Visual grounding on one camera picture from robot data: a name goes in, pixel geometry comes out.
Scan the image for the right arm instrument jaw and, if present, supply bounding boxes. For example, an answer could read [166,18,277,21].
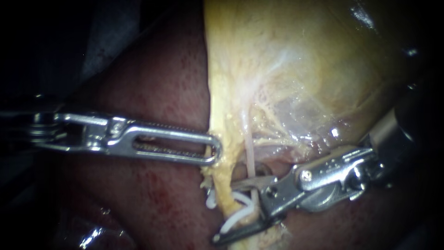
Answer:
[211,213,288,246]
[230,175,279,192]

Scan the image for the left arm instrument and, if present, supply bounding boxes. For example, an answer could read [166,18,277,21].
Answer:
[29,111,135,154]

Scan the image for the left arm instrument jaw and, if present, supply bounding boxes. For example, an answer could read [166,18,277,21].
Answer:
[108,119,223,167]

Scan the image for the right arm instrument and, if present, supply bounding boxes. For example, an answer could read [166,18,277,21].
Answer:
[260,108,415,224]

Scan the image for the white clip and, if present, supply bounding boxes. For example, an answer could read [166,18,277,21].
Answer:
[205,187,260,234]

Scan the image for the gallbladder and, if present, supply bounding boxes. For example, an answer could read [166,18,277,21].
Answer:
[200,0,422,190]

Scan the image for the dark red liver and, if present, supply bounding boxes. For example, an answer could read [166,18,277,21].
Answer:
[41,13,444,250]

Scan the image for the pale fatty tissue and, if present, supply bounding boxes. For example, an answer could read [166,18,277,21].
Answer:
[250,94,347,157]

